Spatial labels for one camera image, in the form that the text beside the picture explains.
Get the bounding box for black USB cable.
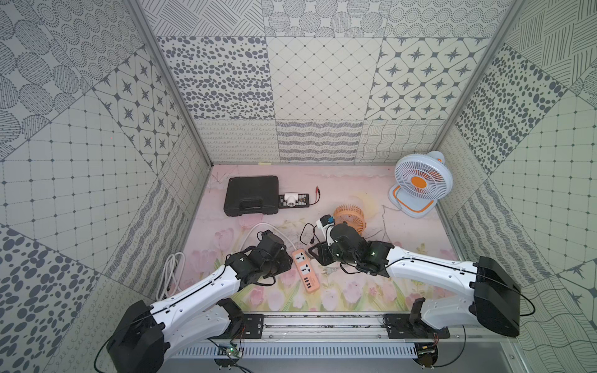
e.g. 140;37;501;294
298;222;323;247

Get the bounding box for grey fan power cable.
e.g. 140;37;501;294
363;204;402;246

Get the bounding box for orange power strip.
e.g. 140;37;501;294
291;250;320;293

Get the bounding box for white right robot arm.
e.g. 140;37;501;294
315;220;522;337

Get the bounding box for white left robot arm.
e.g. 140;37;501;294
103;230;292;372

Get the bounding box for small orange desk fan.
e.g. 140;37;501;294
333;205;367;235

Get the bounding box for white orange desk fan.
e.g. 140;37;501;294
388;151;454;219

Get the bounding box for red black clip leads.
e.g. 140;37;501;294
309;186;321;206

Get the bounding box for black tray with white adapter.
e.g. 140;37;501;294
278;193;310;209

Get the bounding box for black tool case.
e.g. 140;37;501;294
223;176;279;217

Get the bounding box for green circuit board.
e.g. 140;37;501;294
217;343;243;360

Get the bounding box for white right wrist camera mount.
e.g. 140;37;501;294
317;214;335;244

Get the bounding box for white power strip cable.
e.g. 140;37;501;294
235;222;299;255

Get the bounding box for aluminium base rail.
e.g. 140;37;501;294
241;312;513;343

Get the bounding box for coiled white cable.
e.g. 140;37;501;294
155;252;187;302

